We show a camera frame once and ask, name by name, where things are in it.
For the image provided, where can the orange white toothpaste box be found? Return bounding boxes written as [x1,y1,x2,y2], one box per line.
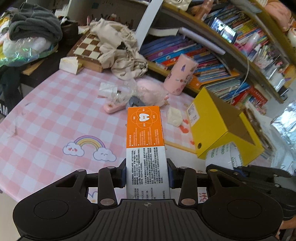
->
[126,106,171,200]

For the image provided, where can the white tape roll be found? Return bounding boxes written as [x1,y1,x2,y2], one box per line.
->
[205,142,243,170]

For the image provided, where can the white eraser block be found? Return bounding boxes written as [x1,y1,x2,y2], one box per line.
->
[166,107,183,127]

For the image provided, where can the yellow cardboard box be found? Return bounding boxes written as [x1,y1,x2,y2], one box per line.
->
[187,88,264,166]

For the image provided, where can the pink checkered table mat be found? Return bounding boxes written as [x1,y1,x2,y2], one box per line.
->
[0,67,209,204]

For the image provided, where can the pink flat case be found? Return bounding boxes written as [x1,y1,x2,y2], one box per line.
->
[103,102,126,114]

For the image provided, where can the clear plastic wrapping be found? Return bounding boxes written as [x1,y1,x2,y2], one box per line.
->
[98,79,137,104]

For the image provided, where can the pink plush pig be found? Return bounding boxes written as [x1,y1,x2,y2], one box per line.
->
[137,79,169,107]

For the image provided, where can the pink sticker cylinder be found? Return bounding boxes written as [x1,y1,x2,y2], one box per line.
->
[164,54,199,95]

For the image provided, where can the beige cloth bag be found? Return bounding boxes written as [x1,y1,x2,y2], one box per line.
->
[90,18,148,80]

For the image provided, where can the wooden chess board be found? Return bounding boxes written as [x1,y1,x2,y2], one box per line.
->
[67,30,103,73]

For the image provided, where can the wooden bookshelf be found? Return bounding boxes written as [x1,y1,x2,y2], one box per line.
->
[134,0,296,110]

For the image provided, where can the iridescent plastic bag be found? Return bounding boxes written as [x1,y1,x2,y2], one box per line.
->
[1,37,58,67]

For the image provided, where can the grey folded clothes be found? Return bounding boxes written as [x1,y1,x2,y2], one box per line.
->
[9,2,63,43]

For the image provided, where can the white charging cable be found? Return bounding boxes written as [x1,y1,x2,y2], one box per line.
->
[230,58,251,103]

